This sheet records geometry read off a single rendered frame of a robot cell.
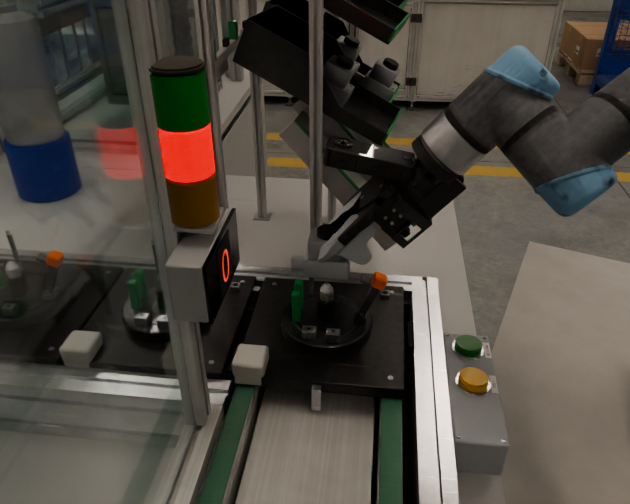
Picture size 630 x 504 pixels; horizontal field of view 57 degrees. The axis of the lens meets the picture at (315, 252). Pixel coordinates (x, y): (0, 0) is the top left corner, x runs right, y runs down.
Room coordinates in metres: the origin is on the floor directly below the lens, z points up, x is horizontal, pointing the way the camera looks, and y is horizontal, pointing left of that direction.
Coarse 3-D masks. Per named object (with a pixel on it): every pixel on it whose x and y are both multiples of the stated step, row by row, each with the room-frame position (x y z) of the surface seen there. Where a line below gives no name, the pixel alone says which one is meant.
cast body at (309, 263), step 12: (312, 228) 0.71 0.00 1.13; (324, 228) 0.70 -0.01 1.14; (336, 228) 0.70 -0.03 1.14; (312, 240) 0.68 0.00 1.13; (324, 240) 0.68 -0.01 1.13; (312, 252) 0.68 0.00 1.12; (300, 264) 0.70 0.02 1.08; (312, 264) 0.68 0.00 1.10; (324, 264) 0.67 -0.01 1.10; (336, 264) 0.67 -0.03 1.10; (348, 264) 0.67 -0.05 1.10; (312, 276) 0.68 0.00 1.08; (324, 276) 0.67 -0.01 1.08; (336, 276) 0.67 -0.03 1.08
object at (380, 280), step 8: (376, 272) 0.69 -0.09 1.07; (360, 280) 0.68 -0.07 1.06; (368, 280) 0.69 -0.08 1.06; (376, 280) 0.68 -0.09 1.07; (384, 280) 0.68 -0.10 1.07; (376, 288) 0.68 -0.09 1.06; (368, 296) 0.68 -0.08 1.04; (360, 304) 0.69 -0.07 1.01; (368, 304) 0.68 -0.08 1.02; (360, 312) 0.68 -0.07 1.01
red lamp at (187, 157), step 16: (208, 128) 0.51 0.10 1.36; (160, 144) 0.51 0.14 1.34; (176, 144) 0.50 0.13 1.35; (192, 144) 0.50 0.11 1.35; (208, 144) 0.51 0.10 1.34; (176, 160) 0.50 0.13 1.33; (192, 160) 0.50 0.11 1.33; (208, 160) 0.51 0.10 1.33; (176, 176) 0.50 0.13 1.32; (192, 176) 0.50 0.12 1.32; (208, 176) 0.51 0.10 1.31
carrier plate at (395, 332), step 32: (288, 288) 0.79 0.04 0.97; (352, 288) 0.79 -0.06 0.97; (384, 288) 0.79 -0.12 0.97; (256, 320) 0.71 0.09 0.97; (384, 320) 0.71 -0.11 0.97; (288, 352) 0.64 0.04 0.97; (352, 352) 0.64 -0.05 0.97; (384, 352) 0.64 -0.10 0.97; (288, 384) 0.58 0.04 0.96; (320, 384) 0.58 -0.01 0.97; (352, 384) 0.57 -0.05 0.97; (384, 384) 0.57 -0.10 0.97
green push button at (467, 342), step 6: (462, 336) 0.67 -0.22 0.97; (468, 336) 0.67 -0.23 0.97; (456, 342) 0.66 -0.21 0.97; (462, 342) 0.65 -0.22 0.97; (468, 342) 0.65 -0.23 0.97; (474, 342) 0.65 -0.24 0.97; (480, 342) 0.65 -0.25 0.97; (456, 348) 0.65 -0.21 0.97; (462, 348) 0.64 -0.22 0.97; (468, 348) 0.64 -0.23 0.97; (474, 348) 0.64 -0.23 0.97; (480, 348) 0.64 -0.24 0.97; (462, 354) 0.64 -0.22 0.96; (468, 354) 0.63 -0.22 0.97; (474, 354) 0.64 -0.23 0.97
